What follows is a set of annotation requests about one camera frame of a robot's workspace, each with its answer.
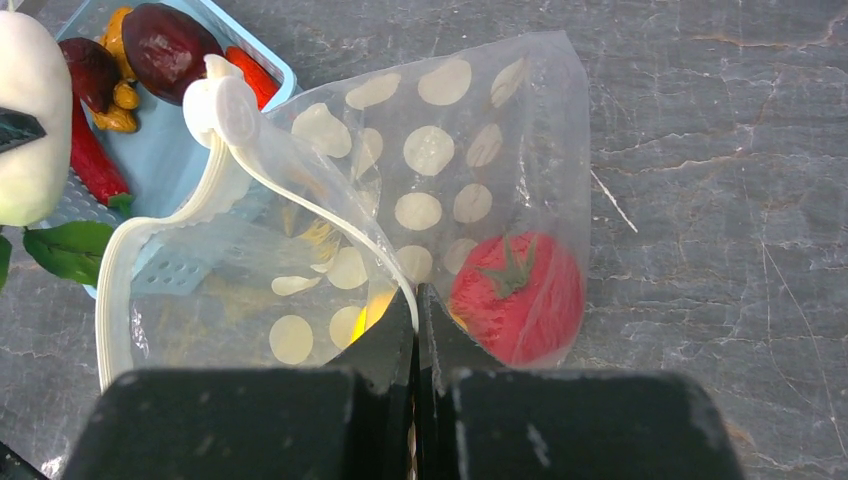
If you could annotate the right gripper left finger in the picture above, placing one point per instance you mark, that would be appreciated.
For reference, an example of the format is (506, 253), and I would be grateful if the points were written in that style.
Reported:
(345, 420)

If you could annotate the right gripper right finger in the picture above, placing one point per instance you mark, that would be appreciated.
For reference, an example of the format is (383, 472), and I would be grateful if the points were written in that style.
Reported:
(477, 419)

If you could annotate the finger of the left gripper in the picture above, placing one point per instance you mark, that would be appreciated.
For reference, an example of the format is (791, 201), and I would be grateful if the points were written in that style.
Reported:
(18, 129)

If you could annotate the white toy radish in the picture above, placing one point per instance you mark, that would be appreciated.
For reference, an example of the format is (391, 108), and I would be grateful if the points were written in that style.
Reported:
(36, 141)

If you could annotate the yellow toy pear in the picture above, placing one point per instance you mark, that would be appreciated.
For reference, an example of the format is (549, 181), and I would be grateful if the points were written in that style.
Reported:
(344, 267)

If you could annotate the red toy tomato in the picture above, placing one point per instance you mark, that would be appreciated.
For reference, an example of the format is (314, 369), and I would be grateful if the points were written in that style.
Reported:
(520, 296)

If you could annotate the clear polka dot zip bag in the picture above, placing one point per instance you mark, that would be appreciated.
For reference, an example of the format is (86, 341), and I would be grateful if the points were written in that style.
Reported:
(414, 165)

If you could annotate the red toy chili pepper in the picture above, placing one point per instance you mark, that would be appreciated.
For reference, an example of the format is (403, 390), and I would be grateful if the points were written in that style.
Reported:
(95, 169)

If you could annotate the small dark red fruit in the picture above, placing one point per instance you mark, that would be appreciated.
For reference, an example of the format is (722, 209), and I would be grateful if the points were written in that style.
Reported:
(93, 71)

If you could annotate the light blue plastic basket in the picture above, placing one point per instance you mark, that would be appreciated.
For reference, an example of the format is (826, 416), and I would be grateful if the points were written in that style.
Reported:
(162, 163)

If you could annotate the dark red toy fruit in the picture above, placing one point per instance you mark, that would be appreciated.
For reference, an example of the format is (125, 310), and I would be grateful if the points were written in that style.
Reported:
(165, 48)

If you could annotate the orange toy carrot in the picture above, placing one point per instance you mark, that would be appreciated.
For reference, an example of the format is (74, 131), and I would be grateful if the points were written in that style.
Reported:
(257, 77)

